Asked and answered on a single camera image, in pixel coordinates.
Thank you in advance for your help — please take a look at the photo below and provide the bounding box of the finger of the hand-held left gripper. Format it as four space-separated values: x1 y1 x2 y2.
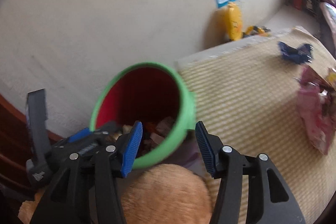
91 121 119 139
67 127 92 145

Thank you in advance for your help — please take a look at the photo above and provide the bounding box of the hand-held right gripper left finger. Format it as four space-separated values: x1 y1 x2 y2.
30 121 143 224

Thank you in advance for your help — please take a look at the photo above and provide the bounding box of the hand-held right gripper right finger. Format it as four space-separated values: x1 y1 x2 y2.
195 121 306 224

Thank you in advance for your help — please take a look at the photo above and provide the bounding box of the reddish white paper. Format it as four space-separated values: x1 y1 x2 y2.
157 116 176 138

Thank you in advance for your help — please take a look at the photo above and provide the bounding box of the green bucket red inside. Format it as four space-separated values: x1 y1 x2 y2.
89 62 197 170

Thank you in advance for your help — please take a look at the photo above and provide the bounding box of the pink wrapper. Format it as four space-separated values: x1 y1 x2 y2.
296 66 336 156

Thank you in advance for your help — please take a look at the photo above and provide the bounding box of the dark blue wrapper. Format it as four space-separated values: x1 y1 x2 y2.
278 41 315 65

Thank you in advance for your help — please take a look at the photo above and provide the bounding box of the brown wrapper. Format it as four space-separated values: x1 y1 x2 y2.
319 90 336 115

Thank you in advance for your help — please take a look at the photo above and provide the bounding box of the yellow wrapper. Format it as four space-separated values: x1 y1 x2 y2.
325 68 336 89

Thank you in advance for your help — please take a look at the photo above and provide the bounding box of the purple cloth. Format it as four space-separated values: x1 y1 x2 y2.
168 139 202 177

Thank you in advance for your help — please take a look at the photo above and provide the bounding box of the dark wooden furniture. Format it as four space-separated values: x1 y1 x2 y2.
0 93 66 203

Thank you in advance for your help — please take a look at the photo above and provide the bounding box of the tan plush toy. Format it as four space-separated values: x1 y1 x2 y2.
18 164 213 224

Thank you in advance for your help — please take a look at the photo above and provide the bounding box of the green checked tablecloth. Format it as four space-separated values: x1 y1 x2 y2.
176 27 336 224

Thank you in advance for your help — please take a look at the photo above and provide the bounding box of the yellow duck potty chair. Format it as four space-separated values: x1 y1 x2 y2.
224 1 271 42

